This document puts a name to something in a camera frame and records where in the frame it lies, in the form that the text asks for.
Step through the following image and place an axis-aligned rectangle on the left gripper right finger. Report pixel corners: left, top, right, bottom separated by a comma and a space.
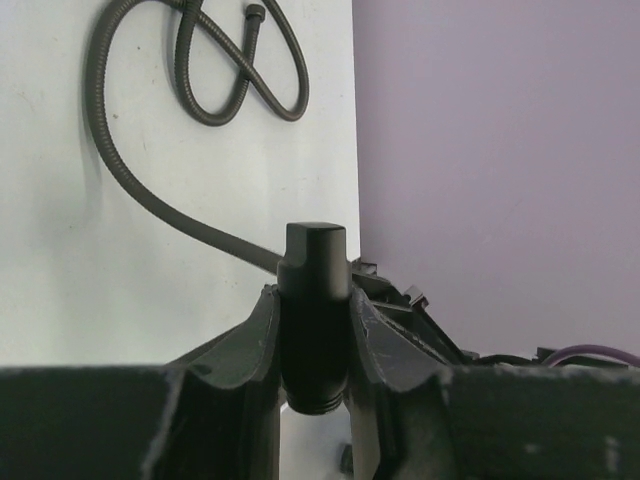
348, 290, 639, 479

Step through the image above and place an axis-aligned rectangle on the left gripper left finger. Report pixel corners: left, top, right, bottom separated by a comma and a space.
1, 287, 280, 479

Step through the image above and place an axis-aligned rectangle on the dark corrugated flexible hose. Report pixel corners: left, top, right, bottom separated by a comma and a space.
85, 0, 311, 275

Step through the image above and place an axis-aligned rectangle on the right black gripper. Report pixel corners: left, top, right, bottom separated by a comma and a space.
352, 259, 639, 368

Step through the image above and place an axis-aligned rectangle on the black T-shaped connector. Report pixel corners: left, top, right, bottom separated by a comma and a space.
277, 222, 352, 415

